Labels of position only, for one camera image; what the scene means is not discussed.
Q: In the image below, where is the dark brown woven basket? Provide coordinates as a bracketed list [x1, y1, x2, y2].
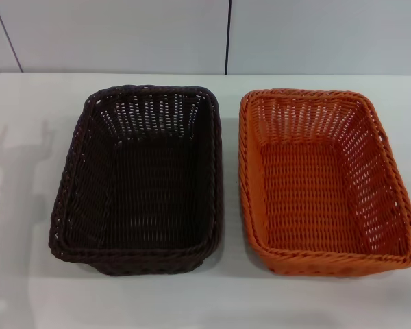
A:
[56, 85, 217, 258]
[47, 84, 225, 277]

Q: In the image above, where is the orange woven plastic basket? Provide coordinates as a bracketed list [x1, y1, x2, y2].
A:
[238, 87, 411, 277]

